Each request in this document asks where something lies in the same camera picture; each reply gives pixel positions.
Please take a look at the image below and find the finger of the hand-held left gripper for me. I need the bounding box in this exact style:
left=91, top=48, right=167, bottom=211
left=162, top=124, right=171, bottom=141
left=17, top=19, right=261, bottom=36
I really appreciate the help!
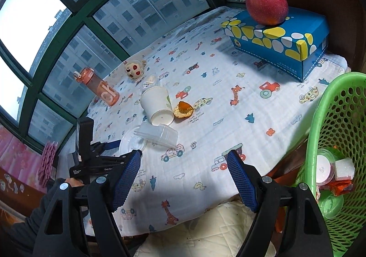
left=90, top=139, right=122, bottom=156
left=99, top=154, right=130, bottom=166

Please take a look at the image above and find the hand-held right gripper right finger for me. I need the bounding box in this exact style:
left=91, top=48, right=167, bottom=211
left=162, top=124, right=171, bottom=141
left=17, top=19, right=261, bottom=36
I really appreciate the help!
left=226, top=150, right=329, bottom=257

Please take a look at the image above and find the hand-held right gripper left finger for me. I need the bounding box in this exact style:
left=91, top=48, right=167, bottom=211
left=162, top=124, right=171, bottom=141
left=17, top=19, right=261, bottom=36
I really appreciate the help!
left=37, top=149, right=143, bottom=257

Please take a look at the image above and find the round clear plastic lid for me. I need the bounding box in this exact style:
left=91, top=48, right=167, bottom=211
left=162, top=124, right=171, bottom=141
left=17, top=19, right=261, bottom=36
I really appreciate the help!
left=119, top=127, right=148, bottom=157

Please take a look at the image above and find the clear rectangular plastic container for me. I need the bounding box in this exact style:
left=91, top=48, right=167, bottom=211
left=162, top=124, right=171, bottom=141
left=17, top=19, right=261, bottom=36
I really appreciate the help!
left=134, top=123, right=178, bottom=149

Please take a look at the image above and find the white paper cup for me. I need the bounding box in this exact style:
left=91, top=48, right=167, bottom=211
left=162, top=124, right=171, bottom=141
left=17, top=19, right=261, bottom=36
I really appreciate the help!
left=140, top=86, right=174, bottom=126

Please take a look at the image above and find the small white wrapper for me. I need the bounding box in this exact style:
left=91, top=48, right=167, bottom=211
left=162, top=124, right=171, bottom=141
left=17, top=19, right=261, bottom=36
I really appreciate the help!
left=142, top=74, right=157, bottom=89

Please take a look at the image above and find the bread piece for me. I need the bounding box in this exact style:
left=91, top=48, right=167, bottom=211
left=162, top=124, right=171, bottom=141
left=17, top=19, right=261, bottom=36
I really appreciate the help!
left=173, top=101, right=194, bottom=119

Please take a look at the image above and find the green mesh wastebasket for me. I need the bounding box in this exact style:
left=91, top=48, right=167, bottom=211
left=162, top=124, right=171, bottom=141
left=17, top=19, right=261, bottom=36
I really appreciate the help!
left=294, top=72, right=366, bottom=257

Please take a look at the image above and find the orange snack wrapper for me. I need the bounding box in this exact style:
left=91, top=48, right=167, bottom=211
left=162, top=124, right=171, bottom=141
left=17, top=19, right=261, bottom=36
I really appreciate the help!
left=326, top=145, right=355, bottom=197

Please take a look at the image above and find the white foam piece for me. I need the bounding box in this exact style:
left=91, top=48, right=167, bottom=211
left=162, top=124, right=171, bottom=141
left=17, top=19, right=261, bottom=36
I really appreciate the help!
left=334, top=158, right=355, bottom=181

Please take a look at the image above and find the person's left hand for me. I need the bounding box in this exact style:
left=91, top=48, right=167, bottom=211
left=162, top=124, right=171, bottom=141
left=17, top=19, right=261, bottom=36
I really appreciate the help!
left=63, top=177, right=86, bottom=188

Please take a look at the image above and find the pink lattice object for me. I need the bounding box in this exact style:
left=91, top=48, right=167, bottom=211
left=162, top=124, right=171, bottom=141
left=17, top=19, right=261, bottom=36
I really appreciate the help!
left=38, top=141, right=59, bottom=187

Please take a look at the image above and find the orange water bottle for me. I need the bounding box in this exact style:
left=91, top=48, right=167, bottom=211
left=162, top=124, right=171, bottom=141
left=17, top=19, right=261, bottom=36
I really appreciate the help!
left=73, top=67, right=120, bottom=107

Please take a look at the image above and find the pink floral cloth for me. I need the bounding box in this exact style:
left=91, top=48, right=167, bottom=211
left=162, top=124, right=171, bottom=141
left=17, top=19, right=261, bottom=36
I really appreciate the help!
left=0, top=126, right=48, bottom=186

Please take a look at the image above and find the small spotted plush toy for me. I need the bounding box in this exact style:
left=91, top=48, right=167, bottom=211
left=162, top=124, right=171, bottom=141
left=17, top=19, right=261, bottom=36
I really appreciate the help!
left=124, top=60, right=147, bottom=79

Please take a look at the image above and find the blue patterned tissue box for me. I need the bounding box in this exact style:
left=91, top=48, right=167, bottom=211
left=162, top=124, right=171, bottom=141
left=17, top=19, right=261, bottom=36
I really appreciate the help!
left=221, top=7, right=330, bottom=83

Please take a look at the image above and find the red apple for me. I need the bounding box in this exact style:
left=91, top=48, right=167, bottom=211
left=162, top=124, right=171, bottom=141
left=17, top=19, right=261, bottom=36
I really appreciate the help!
left=246, top=0, right=289, bottom=26

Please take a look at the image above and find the green window frame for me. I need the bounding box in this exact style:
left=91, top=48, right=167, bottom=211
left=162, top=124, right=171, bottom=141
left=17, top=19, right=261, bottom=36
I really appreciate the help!
left=0, top=0, right=249, bottom=149

